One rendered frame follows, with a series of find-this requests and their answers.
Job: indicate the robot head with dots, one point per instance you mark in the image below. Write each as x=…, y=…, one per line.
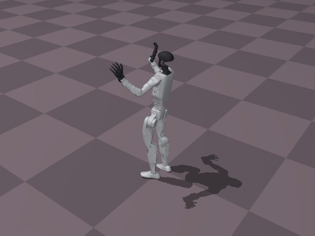
x=165, y=56

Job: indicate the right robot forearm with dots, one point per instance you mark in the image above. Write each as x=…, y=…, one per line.
x=154, y=65

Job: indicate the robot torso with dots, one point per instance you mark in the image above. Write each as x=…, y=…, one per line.
x=161, y=93

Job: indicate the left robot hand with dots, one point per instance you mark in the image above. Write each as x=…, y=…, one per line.
x=119, y=72

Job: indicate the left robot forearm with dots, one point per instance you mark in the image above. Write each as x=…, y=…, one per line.
x=131, y=88

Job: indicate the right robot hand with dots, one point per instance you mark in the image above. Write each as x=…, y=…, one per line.
x=154, y=52

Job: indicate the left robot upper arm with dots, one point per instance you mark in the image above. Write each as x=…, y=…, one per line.
x=153, y=82

